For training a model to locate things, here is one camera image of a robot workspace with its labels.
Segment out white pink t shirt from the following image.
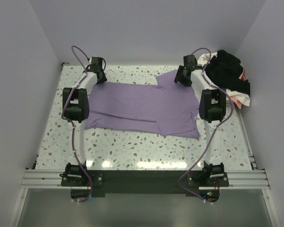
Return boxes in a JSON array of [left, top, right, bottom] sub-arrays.
[[197, 52, 250, 109]]

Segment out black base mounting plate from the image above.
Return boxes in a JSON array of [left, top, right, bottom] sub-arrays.
[[60, 170, 230, 201]]

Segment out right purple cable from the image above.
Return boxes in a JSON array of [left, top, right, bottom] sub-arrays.
[[177, 48, 235, 201]]

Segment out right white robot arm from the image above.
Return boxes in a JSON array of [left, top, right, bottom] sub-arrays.
[[174, 54, 226, 187]]

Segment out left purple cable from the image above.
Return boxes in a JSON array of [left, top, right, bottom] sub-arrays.
[[61, 45, 95, 204]]

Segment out purple cable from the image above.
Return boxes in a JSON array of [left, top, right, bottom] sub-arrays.
[[177, 48, 235, 201], [61, 45, 95, 204]]

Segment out aluminium frame rail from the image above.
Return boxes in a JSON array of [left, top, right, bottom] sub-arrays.
[[20, 170, 270, 189]]

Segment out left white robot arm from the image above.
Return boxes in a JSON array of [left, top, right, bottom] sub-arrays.
[[61, 56, 107, 190]]

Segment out purple t shirt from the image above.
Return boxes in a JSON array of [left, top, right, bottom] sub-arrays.
[[85, 71, 200, 139]]

